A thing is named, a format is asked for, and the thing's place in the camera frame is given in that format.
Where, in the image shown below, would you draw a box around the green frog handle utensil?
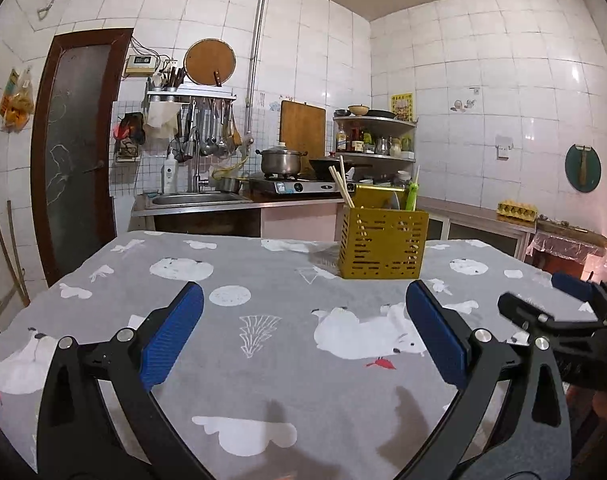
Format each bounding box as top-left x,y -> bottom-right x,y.
404,182 -> 418,211

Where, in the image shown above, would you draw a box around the white kitchen counter cabinets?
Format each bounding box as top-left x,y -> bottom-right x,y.
261,197 -> 535,260

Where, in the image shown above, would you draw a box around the red gas cylinder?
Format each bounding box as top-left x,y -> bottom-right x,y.
526,250 -> 584,278

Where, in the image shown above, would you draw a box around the yellow egg tray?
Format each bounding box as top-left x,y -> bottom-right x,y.
497,200 -> 539,223

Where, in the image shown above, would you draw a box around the yellow perforated utensil basket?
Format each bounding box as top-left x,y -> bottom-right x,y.
338,184 -> 429,280

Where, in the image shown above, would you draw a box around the corner steel shelf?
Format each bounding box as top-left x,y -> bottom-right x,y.
331,115 -> 418,184

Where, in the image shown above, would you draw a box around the black wok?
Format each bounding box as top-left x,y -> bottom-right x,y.
309,157 -> 373,182

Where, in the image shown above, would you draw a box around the grey patterned tablecloth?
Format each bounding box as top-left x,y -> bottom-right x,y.
0,228 -> 605,480

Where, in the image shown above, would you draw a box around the stainless steel sink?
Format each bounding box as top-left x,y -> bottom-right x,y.
132,193 -> 260,217

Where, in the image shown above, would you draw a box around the steel gas stove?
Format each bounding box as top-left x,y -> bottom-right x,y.
249,177 -> 340,196

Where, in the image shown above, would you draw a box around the sink faucet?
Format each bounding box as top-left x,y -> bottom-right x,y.
192,153 -> 210,194

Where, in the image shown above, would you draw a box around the steel cooking pot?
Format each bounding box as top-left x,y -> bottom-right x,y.
256,142 -> 308,178

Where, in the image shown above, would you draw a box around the wooden cutting board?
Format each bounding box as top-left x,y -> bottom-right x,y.
279,101 -> 326,158

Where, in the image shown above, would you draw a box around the white soap bottle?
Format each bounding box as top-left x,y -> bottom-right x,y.
162,152 -> 177,194

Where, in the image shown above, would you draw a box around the dark brown glass door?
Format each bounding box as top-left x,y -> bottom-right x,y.
30,28 -> 133,284

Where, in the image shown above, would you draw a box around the white hanging cloth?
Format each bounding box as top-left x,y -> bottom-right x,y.
144,101 -> 181,140

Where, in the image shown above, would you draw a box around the hanging bag of snacks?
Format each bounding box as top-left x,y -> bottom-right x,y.
0,66 -> 35,132

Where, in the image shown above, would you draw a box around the electric meter box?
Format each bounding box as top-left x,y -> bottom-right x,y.
123,54 -> 160,77

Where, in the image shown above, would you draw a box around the green round wall plaque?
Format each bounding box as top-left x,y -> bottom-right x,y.
564,144 -> 602,193

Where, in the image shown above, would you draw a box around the bamboo sticks by wall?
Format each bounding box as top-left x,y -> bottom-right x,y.
0,200 -> 31,308

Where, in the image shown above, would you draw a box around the white wall socket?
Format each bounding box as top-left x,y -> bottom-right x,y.
494,136 -> 514,160

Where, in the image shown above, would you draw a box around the yellow wall poster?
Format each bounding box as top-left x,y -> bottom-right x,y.
390,92 -> 415,122

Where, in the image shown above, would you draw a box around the wire basket with red item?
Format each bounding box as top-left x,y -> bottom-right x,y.
112,112 -> 146,162

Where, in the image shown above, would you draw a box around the wall utensil rack shelf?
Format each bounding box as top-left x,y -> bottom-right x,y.
146,84 -> 237,103

